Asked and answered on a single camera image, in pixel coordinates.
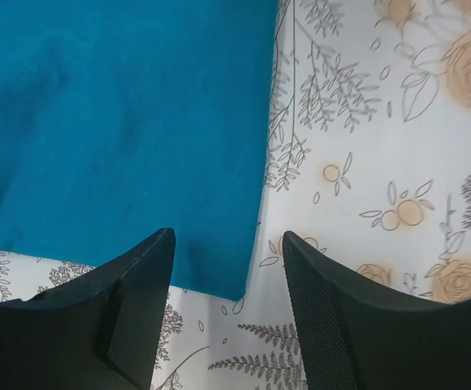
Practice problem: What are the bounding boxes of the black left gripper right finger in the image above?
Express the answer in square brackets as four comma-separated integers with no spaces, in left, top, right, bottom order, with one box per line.
[283,232,471,389]

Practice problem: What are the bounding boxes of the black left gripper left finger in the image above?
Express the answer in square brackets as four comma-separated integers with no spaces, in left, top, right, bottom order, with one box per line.
[0,228,175,389]

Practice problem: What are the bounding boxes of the blue t shirt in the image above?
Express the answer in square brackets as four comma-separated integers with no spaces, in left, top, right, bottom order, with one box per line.
[0,1,279,301]

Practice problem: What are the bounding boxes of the floral patterned table cloth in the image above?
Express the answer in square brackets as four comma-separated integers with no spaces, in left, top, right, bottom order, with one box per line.
[0,1,471,389]

